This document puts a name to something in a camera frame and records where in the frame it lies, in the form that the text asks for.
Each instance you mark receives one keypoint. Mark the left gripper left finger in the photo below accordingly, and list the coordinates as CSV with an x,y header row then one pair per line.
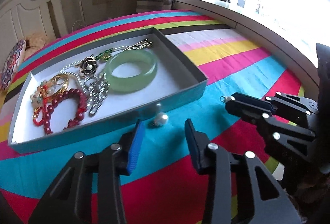
x,y
68,197

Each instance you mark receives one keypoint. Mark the gold bangle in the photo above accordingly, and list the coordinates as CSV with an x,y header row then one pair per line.
x,y
56,85

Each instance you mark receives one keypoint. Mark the striped colourful tablecloth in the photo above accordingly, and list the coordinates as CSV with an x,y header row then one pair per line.
x,y
164,188

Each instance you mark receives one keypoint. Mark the beige plush pillow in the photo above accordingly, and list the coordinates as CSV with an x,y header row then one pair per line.
x,y
35,42

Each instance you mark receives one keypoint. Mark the silver chain pendant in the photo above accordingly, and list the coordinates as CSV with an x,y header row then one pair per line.
x,y
146,43

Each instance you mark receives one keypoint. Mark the green jade bangle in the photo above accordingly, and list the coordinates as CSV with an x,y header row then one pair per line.
x,y
131,71

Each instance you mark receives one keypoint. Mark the white pearl necklace green beads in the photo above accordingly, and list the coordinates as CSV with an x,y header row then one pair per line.
x,y
89,65

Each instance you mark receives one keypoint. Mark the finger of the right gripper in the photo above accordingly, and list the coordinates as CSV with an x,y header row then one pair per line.
x,y
288,126
290,107

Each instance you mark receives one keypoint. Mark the silver rhinestone brooch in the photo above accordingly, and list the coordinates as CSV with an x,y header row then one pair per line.
x,y
97,87

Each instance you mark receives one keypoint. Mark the round patterned cushion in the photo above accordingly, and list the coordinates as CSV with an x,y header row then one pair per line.
x,y
12,63

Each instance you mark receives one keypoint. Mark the teal jewelry box tray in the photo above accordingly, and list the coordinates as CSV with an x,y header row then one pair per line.
x,y
178,82

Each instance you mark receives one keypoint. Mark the white bed headboard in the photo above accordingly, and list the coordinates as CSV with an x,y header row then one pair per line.
x,y
21,18

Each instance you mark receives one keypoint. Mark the pearl earring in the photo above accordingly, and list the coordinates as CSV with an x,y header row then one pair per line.
x,y
159,120
225,99

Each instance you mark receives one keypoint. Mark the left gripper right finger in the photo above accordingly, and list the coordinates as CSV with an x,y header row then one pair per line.
x,y
260,198

